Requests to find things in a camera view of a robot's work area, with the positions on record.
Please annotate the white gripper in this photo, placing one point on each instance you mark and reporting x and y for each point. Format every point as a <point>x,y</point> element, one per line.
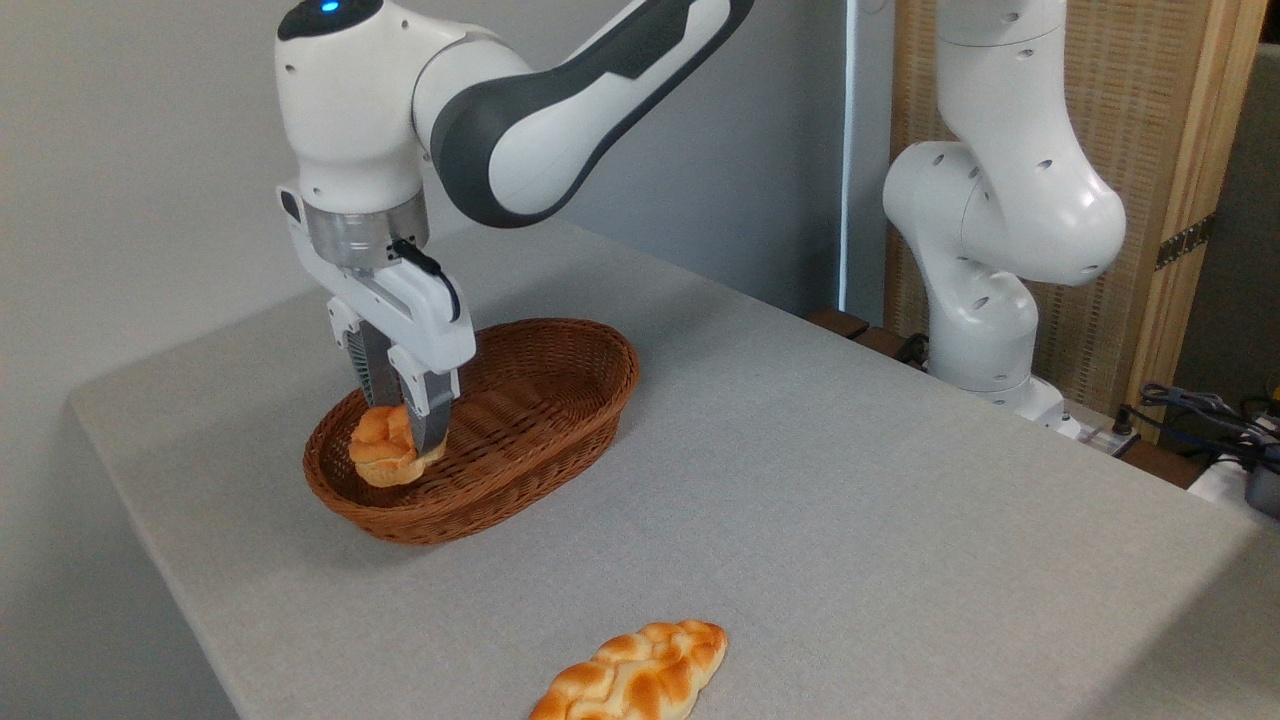
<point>420,320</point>

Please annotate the round golden bread bun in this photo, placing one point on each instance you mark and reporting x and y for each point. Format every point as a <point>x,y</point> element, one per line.
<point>380,450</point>

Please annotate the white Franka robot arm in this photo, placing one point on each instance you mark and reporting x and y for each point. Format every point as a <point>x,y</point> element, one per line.
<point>520,130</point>

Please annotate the brown oval wicker basket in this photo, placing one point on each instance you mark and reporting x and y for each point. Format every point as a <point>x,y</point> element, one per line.
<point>520,420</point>

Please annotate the braided golden bread loaf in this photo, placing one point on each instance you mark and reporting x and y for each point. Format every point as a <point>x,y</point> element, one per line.
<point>640,675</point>

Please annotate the brown wooden base board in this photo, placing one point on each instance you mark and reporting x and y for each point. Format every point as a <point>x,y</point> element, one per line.
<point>860,335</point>

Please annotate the woven wooden folding screen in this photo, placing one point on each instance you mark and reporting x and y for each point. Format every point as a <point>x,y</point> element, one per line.
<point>1140,100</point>

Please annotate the dark metal screen hinge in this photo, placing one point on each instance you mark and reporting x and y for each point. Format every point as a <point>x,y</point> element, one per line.
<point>1185,242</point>

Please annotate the white vertical frame strip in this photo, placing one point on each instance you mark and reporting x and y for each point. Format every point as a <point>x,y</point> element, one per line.
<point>866,150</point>

